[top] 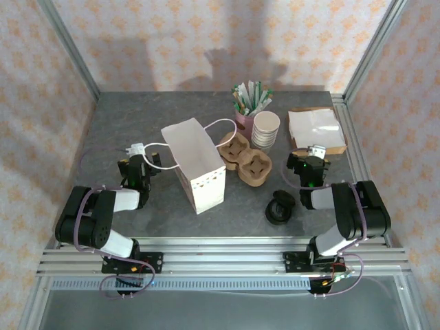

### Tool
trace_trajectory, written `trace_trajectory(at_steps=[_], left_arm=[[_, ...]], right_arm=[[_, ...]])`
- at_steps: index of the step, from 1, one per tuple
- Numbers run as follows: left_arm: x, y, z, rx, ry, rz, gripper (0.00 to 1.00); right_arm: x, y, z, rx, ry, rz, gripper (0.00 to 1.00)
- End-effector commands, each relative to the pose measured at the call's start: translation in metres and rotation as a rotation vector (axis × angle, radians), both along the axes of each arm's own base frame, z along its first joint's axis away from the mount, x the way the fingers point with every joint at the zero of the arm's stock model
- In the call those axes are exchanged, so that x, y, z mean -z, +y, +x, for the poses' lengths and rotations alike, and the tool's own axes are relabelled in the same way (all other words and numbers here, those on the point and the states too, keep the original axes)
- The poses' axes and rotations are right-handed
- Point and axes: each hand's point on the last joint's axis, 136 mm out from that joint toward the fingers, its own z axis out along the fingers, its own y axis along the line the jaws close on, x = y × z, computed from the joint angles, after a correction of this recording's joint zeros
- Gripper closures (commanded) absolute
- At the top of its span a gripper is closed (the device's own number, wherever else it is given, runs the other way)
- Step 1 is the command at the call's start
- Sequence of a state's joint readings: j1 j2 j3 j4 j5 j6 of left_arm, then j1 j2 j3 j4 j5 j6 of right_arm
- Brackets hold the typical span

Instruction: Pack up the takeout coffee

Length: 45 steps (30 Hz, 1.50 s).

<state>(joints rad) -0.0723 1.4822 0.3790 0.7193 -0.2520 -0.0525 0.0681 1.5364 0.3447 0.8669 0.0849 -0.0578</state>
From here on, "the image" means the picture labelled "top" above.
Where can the stack of black cup lids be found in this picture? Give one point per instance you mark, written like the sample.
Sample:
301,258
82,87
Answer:
277,214

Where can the brown pulp cup carrier stack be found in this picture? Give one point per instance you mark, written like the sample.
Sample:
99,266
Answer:
252,182

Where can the brown wooden stirrer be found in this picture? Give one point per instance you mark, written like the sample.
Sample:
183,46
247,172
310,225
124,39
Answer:
237,102

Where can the stack of paper cups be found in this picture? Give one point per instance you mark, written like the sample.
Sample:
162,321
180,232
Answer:
263,141

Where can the aluminium frame leg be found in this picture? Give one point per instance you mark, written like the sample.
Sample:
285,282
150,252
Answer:
410,306
32,306

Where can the aluminium side rail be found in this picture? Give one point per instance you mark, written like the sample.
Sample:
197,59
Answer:
353,144

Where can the stack of white napkins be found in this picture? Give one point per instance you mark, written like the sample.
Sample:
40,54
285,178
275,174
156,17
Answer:
314,127

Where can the green tipped wrapped straw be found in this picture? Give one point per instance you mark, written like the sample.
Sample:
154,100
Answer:
266,104
264,98

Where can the white paper wrapped straw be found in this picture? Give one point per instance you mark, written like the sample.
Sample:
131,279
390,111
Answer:
241,96
251,93
258,93

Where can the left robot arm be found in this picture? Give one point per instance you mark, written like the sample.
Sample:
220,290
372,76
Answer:
117,244

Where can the aluminium frame post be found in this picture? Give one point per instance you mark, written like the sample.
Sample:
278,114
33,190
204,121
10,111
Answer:
71,48
374,48

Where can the long aluminium base rail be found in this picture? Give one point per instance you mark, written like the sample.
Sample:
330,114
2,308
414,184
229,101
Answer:
220,256

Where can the brown cardboard napkin tray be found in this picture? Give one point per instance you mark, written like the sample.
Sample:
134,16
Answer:
335,150

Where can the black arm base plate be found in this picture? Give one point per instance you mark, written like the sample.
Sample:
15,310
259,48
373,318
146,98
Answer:
154,263
292,263

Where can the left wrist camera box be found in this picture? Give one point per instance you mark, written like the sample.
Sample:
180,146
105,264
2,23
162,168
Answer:
135,149

